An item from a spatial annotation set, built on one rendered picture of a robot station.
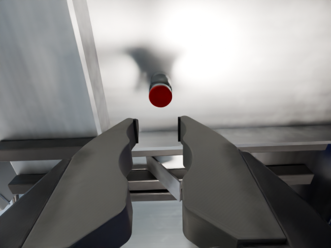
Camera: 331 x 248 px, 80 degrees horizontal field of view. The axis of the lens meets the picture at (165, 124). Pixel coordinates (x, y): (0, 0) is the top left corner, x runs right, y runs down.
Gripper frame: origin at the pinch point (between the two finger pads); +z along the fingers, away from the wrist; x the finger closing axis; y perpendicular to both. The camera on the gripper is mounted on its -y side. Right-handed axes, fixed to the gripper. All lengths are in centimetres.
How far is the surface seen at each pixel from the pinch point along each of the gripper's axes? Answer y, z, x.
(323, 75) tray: 0.5, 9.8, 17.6
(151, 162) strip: 10.6, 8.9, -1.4
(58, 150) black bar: 7.8, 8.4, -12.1
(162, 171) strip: 10.4, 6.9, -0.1
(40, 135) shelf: 6.9, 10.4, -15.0
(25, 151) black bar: 7.8, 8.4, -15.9
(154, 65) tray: -1.2, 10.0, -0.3
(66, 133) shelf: 6.7, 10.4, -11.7
